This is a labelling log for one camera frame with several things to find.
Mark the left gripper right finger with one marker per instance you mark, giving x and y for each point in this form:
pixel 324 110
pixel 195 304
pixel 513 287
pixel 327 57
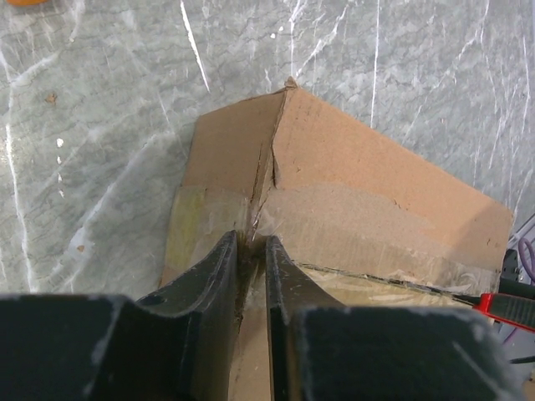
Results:
pixel 321 349

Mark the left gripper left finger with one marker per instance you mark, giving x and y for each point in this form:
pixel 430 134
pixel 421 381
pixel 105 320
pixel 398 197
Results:
pixel 172 344

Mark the brown cardboard express box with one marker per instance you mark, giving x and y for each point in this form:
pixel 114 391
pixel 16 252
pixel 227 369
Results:
pixel 352 208

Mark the red black utility knife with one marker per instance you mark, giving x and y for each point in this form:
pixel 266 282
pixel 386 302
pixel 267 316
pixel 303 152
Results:
pixel 509 309

